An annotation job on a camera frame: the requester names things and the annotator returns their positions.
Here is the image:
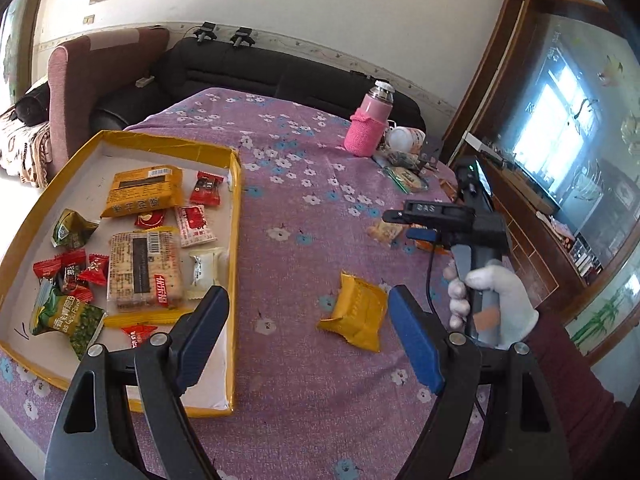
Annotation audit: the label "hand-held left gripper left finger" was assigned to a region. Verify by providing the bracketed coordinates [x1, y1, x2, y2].
[44, 285, 231, 480]

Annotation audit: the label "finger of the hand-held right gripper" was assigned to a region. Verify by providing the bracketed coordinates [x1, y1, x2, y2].
[406, 226, 453, 245]
[382, 199, 475, 227]

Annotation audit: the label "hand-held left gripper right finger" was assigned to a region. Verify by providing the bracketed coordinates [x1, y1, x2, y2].
[387, 285, 573, 480]

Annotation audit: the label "clear cracker packet yellow ends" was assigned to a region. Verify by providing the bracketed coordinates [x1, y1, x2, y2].
[367, 220, 408, 247]
[105, 227, 186, 328]

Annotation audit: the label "red candy wrapper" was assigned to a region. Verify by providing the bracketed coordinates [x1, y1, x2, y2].
[60, 249, 87, 273]
[32, 259, 63, 281]
[121, 324, 158, 348]
[82, 254, 110, 287]

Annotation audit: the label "plain yellow snack packet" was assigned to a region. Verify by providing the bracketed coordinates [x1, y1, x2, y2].
[316, 270, 390, 353]

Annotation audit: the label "small white snack packet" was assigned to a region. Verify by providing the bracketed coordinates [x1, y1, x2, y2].
[185, 247, 226, 301]

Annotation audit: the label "white and red candy packet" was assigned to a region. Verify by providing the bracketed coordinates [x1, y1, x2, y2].
[175, 205, 218, 248]

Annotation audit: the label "green pea snack packet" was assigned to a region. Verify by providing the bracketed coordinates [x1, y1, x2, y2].
[29, 280, 107, 361]

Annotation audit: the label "dark printed red candy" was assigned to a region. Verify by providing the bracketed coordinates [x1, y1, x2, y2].
[59, 269, 93, 303]
[190, 171, 223, 207]

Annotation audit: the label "yellow packet with dark label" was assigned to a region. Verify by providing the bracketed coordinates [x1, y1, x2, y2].
[100, 165, 184, 219]

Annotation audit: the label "yellow cardboard tray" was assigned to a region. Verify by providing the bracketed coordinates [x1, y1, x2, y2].
[0, 130, 242, 418]

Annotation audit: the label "person's right forearm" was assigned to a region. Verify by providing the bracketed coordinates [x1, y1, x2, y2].
[505, 312, 631, 480]

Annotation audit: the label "person's right hand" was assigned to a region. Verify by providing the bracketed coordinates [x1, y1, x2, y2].
[442, 260, 540, 348]

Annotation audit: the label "round green biscuit packet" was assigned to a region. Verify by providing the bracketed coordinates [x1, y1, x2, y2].
[385, 166, 428, 193]

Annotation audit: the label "clear plastic bag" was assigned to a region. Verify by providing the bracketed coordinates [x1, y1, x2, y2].
[372, 147, 421, 168]

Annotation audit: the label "white plastic jar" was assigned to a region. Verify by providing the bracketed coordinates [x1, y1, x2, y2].
[387, 126, 427, 153]

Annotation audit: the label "pink thermos bottle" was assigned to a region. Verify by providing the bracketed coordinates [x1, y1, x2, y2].
[344, 79, 396, 157]

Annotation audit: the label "purple floral tablecloth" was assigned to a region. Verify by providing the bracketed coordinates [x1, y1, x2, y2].
[0, 87, 501, 480]

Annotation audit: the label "wooden glass cabinet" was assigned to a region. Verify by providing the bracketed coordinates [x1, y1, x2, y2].
[440, 0, 640, 366]

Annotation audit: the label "olive green snack packet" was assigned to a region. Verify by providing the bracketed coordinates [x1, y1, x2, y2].
[51, 208, 100, 250]

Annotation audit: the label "black sofa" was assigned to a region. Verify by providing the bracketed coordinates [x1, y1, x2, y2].
[90, 37, 427, 136]

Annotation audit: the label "printed blanket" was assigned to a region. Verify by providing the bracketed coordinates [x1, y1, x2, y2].
[0, 110, 53, 188]

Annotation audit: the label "maroon armchair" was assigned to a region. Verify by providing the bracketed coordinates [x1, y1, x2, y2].
[48, 27, 171, 176]

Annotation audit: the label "black bag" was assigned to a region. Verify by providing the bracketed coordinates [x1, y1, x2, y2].
[14, 82, 51, 126]

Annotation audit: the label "wooden glass door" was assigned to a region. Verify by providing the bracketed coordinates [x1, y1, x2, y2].
[0, 0, 38, 96]

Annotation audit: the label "black cable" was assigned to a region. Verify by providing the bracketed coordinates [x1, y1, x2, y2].
[425, 250, 441, 323]

